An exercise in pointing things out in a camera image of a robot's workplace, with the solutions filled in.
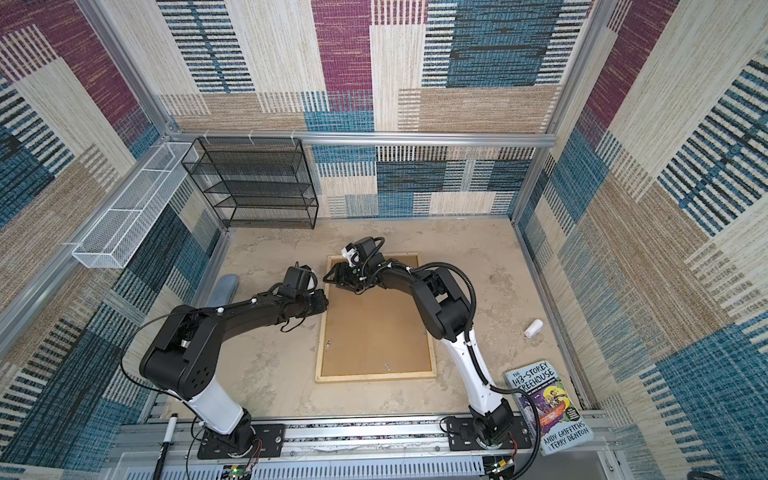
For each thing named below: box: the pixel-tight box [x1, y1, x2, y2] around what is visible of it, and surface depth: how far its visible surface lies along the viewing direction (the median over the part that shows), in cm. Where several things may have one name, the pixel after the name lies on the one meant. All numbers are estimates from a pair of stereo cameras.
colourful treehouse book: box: [504, 361, 594, 457], surface depth 77 cm
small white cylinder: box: [524, 318, 544, 339], surface depth 91 cm
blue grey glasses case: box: [208, 274, 239, 307], surface depth 101 cm
